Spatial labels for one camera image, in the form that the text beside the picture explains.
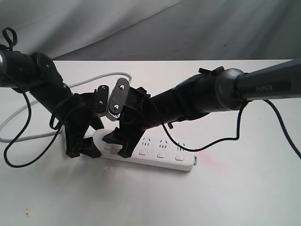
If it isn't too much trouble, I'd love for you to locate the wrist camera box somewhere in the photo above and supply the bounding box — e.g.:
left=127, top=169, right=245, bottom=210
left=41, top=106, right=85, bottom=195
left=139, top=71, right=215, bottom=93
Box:
left=106, top=78, right=130, bottom=121
left=94, top=85, right=109, bottom=117

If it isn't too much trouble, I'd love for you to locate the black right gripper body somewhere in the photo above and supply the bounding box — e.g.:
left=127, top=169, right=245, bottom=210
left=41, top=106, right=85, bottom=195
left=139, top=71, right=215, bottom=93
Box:
left=119, top=87, right=151, bottom=141

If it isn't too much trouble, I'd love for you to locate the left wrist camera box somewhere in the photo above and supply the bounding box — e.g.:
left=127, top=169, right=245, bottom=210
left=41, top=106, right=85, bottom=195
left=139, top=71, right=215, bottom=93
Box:
left=94, top=85, right=109, bottom=117

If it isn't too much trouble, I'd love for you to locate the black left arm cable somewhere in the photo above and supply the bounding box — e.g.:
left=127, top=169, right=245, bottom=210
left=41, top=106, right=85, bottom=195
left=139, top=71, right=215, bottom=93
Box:
left=2, top=27, right=78, bottom=168

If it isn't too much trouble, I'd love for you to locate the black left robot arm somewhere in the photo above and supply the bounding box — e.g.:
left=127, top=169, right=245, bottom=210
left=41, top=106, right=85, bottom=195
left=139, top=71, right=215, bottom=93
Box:
left=0, top=50, right=103, bottom=158

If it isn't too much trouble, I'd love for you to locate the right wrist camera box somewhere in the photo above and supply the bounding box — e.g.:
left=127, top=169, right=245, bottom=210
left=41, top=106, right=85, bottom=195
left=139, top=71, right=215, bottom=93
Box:
left=106, top=78, right=130, bottom=121

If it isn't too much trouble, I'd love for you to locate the grey backdrop cloth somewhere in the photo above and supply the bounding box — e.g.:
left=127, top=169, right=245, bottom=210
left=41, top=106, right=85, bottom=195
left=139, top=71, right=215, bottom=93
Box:
left=0, top=0, right=301, bottom=60

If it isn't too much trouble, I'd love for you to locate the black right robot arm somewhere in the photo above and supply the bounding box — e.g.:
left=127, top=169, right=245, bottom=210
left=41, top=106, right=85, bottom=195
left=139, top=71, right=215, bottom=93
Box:
left=103, top=59, right=301, bottom=158

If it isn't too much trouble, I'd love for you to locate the white five-outlet power strip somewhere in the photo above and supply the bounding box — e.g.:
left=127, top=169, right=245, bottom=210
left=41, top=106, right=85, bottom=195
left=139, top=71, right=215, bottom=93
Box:
left=92, top=129, right=198, bottom=172

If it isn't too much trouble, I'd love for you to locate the grey power cord with plug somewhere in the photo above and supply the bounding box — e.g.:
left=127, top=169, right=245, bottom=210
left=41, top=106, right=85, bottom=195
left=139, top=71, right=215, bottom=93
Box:
left=0, top=72, right=132, bottom=143

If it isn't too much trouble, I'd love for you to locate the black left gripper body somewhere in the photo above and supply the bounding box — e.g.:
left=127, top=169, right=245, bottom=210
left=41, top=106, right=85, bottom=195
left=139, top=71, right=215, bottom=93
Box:
left=63, top=93, right=95, bottom=158

